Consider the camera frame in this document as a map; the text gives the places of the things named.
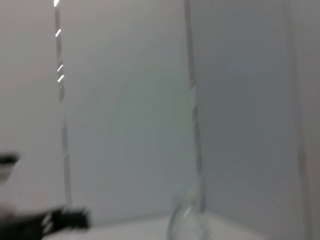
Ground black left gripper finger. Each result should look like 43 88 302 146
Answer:
42 206 91 233

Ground clear water bottle green label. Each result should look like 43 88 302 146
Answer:
166 184 210 240

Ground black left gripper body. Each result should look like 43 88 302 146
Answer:
0 211 50 240

